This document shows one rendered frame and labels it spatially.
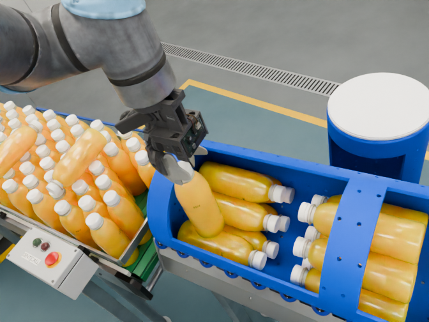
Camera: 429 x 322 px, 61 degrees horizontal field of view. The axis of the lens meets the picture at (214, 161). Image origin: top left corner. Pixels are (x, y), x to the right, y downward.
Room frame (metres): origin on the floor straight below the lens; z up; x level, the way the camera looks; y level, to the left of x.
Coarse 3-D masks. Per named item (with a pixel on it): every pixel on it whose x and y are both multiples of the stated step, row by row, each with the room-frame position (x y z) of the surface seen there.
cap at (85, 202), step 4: (84, 196) 0.72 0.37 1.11; (88, 196) 0.72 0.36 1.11; (80, 200) 0.72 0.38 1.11; (84, 200) 0.71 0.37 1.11; (88, 200) 0.71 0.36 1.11; (92, 200) 0.71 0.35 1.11; (80, 204) 0.70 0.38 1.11; (84, 204) 0.69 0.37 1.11; (88, 204) 0.69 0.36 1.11; (92, 204) 0.70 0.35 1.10; (84, 208) 0.69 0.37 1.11; (88, 208) 0.69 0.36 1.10
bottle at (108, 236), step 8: (104, 224) 0.63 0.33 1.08; (112, 224) 0.64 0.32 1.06; (96, 232) 0.62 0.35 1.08; (104, 232) 0.61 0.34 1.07; (112, 232) 0.62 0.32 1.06; (120, 232) 0.63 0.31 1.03; (96, 240) 0.61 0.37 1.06; (104, 240) 0.60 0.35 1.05; (112, 240) 0.60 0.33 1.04; (120, 240) 0.61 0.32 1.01; (128, 240) 0.63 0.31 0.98; (104, 248) 0.60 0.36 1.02; (112, 248) 0.60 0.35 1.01; (120, 248) 0.60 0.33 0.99; (136, 248) 0.63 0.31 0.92; (112, 256) 0.61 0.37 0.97; (120, 256) 0.60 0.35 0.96; (136, 256) 0.61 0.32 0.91; (128, 264) 0.60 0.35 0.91
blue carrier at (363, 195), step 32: (224, 160) 0.68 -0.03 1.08; (256, 160) 0.51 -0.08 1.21; (288, 160) 0.48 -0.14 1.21; (160, 192) 0.54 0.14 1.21; (320, 192) 0.49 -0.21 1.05; (352, 192) 0.34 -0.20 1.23; (384, 192) 0.32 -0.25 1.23; (416, 192) 0.30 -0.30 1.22; (160, 224) 0.50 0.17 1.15; (352, 224) 0.29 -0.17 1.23; (192, 256) 0.45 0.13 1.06; (288, 256) 0.41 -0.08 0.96; (352, 256) 0.25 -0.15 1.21; (288, 288) 0.28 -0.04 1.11; (320, 288) 0.24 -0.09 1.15; (352, 288) 0.21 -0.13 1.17; (416, 288) 0.23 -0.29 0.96; (352, 320) 0.19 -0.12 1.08; (384, 320) 0.16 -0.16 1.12; (416, 320) 0.18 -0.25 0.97
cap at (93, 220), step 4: (88, 216) 0.65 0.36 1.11; (92, 216) 0.64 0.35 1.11; (96, 216) 0.64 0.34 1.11; (100, 216) 0.64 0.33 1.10; (88, 220) 0.64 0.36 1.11; (92, 220) 0.63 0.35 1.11; (96, 220) 0.62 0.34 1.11; (100, 220) 0.63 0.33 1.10; (88, 224) 0.62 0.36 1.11; (92, 224) 0.62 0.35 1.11; (96, 224) 0.62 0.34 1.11; (92, 228) 0.62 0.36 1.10
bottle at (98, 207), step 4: (96, 204) 0.71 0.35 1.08; (100, 204) 0.71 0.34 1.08; (104, 204) 0.72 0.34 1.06; (92, 208) 0.69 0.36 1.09; (96, 208) 0.70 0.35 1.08; (100, 208) 0.70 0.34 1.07; (104, 208) 0.70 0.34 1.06; (84, 212) 0.70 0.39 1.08; (88, 212) 0.69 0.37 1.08; (92, 212) 0.69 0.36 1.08; (96, 212) 0.69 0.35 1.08; (100, 212) 0.69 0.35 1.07; (104, 212) 0.69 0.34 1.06; (84, 216) 0.69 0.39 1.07; (104, 216) 0.68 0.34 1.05; (108, 216) 0.69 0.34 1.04
